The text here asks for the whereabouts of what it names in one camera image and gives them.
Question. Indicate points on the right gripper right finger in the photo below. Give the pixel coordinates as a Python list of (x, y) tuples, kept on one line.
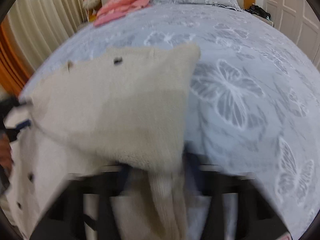
[(237, 209)]

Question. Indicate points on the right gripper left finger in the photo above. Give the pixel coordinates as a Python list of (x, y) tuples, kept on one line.
[(66, 219)]

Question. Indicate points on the beige sweater with black hearts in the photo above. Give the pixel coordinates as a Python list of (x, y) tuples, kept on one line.
[(126, 106)]

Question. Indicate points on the pink clothes pile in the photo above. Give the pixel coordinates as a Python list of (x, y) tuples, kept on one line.
[(115, 9)]

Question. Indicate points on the orange curtain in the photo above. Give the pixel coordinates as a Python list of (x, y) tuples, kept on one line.
[(15, 70)]

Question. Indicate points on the cream pleated curtain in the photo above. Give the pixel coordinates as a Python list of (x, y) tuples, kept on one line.
[(39, 27)]

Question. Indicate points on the blue butterfly bedspread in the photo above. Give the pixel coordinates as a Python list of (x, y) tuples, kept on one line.
[(254, 102)]

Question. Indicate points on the white right nightstand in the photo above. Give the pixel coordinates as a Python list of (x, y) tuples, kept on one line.
[(264, 20)]

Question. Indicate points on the black item on nightstand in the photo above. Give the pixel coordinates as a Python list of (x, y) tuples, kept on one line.
[(256, 10)]

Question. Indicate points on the white wardrobe doors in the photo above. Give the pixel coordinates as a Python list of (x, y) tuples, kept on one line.
[(296, 20)]

